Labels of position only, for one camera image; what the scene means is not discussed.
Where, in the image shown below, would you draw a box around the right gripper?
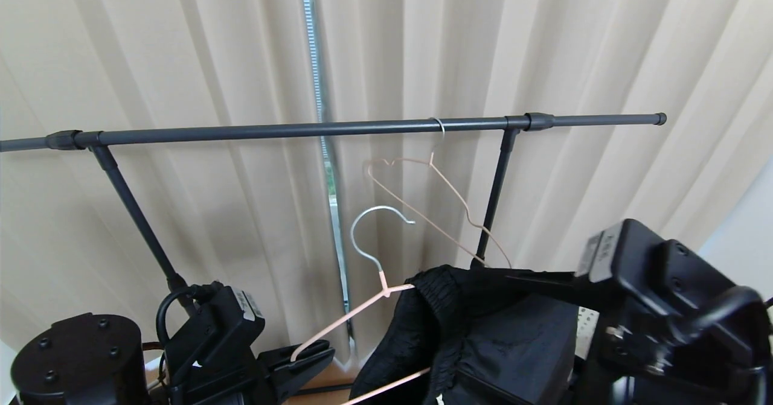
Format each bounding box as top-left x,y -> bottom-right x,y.
505,270 -> 755,405

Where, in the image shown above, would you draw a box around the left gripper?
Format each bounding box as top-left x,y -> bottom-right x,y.
172,339 -> 337,405

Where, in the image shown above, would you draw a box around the pink clothes hanger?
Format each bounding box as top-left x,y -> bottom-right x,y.
289,205 -> 433,405
365,117 -> 514,270

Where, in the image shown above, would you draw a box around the black shorts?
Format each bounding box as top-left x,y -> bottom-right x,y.
348,264 -> 582,405

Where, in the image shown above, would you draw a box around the white laundry basket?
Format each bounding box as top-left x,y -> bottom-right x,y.
576,306 -> 597,359

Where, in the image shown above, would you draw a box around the black clothes rack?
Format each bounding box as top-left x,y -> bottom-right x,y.
0,112 -> 668,395

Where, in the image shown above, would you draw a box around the beige curtain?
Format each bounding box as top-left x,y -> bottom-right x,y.
0,0 -> 773,372

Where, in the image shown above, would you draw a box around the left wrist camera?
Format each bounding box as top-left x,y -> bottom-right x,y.
161,281 -> 267,387

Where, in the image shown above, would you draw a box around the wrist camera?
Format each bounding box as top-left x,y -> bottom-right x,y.
161,281 -> 267,387
576,218 -> 745,373

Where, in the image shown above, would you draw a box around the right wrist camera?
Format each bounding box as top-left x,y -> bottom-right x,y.
576,218 -> 745,373

